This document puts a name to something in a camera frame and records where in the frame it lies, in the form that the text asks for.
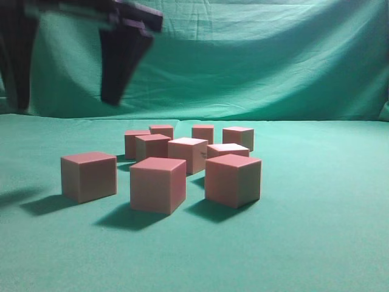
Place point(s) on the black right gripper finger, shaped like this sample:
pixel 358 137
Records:
pixel 18 32

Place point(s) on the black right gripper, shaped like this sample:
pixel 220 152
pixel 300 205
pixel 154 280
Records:
pixel 122 47

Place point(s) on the pink cube column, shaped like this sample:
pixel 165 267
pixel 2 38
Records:
pixel 166 130
pixel 158 185
pixel 233 180
pixel 130 142
pixel 193 150
pixel 152 145
pixel 88 176
pixel 214 150

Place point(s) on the pink cube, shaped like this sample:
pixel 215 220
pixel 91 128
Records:
pixel 205 132
pixel 240 135

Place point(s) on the green cloth backdrop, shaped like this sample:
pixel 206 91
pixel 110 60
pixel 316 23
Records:
pixel 226 60

